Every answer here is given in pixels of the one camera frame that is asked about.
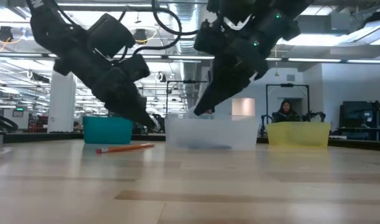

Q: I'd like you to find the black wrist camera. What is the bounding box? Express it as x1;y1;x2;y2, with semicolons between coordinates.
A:
194;19;225;54
87;13;136;59

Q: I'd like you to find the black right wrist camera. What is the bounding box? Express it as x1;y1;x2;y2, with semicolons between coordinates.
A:
194;19;225;54

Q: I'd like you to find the yellow translucent plastic bin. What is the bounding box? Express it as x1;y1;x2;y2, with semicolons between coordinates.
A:
265;121;331;149

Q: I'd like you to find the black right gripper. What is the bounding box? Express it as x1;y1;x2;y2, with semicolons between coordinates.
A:
194;37;270;116

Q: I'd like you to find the white square column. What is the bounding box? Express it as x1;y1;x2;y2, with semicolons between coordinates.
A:
47;71;77;134

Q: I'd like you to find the black gantry frame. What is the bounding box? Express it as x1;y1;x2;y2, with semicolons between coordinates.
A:
265;83;311;123

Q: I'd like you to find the teal plastic bin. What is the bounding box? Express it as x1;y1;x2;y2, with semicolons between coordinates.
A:
82;116;134;145

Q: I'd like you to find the black equipment rack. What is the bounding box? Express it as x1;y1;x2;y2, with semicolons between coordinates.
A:
338;100;380;141

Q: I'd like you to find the black aluminium table frame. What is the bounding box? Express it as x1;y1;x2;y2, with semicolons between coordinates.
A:
0;131;380;152

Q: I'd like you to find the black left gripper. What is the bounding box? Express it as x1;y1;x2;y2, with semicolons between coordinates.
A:
54;54;162;131

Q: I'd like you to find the orange pencil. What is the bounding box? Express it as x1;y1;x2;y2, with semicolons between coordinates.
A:
95;142;156;154

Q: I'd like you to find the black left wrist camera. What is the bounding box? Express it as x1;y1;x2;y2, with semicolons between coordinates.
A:
87;13;136;59

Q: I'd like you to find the black left wrist camera cable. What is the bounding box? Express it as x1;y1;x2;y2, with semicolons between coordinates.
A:
120;0;199;55

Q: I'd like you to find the clear translucent plastic bin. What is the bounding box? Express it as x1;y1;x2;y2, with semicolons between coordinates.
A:
164;113;260;152

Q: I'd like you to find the person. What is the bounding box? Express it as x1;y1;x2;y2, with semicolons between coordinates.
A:
272;100;302;123

